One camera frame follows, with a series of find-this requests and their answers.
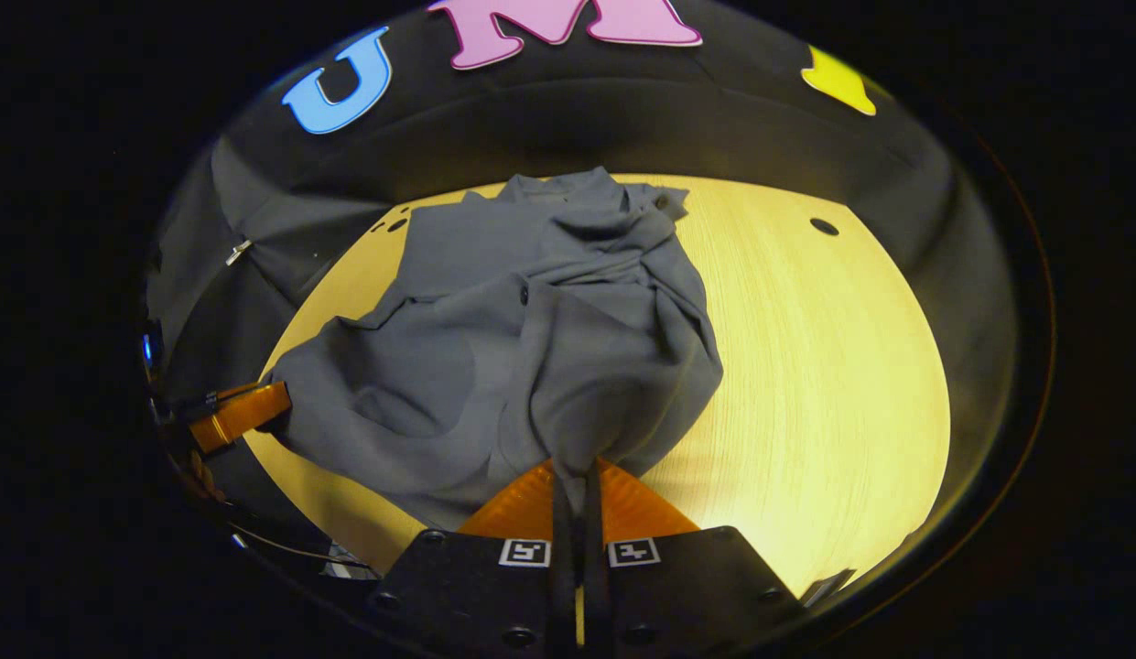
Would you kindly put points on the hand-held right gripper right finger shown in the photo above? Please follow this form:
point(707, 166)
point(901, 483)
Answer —
point(595, 586)

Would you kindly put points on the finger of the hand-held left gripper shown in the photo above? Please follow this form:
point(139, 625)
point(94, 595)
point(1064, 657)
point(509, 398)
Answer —
point(243, 416)

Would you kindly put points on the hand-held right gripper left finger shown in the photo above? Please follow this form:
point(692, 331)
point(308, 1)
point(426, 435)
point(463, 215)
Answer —
point(561, 586)

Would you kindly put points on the grey collared shirt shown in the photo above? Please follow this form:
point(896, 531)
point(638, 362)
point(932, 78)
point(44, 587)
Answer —
point(494, 348)

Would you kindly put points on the silver clip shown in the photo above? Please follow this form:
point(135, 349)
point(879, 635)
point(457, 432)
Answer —
point(239, 252)

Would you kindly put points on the black backdrop cloth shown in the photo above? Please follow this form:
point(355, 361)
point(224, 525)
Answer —
point(622, 110)

